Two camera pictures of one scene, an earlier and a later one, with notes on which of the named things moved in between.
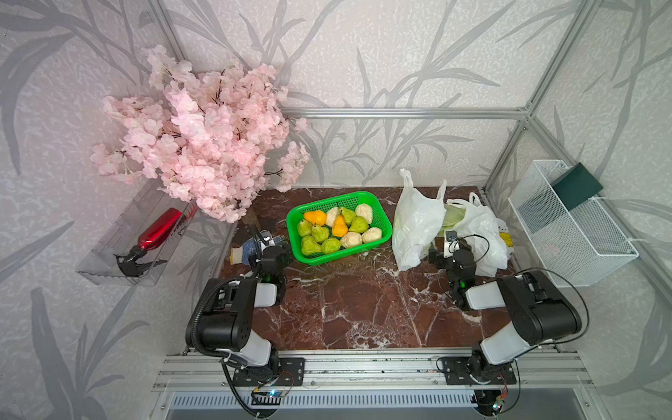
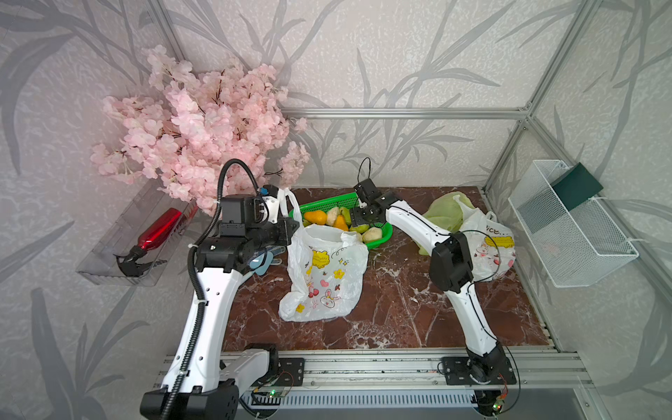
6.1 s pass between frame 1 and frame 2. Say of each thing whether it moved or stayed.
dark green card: stayed
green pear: stayed
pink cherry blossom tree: stayed
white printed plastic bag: moved
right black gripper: moved
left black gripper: moved
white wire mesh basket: stayed
